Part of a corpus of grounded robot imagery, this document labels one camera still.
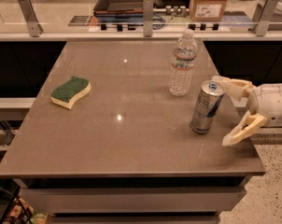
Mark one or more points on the grey table base drawers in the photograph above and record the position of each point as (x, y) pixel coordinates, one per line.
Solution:
(186, 205)

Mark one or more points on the silver blue redbull can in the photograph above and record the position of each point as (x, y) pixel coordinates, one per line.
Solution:
(208, 101)

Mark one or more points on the metal glass bracket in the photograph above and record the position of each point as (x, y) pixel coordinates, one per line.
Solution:
(148, 18)
(33, 25)
(262, 17)

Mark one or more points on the dark grey tray bin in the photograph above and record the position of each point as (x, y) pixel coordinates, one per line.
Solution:
(116, 7)

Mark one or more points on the green yellow sponge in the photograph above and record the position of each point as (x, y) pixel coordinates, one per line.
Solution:
(67, 94)

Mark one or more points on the left metal glass bracket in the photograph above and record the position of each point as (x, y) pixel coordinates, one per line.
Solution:
(33, 25)

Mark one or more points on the colourful snack packets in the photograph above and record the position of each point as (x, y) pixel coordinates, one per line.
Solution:
(21, 212)

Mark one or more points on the brown cardboard box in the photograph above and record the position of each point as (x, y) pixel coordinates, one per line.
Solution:
(207, 10)

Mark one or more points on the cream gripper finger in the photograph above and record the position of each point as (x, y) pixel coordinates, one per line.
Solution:
(235, 88)
(248, 125)

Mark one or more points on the middle metal glass bracket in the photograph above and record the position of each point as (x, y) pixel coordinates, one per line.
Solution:
(148, 18)

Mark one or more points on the clear plastic water bottle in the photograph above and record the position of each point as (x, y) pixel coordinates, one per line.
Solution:
(182, 64)

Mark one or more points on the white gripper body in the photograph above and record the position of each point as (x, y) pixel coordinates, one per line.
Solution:
(269, 104)

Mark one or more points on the glass barrier panel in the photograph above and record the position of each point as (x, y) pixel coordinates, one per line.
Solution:
(76, 16)

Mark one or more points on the right metal glass bracket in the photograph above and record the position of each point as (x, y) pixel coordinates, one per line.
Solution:
(262, 17)

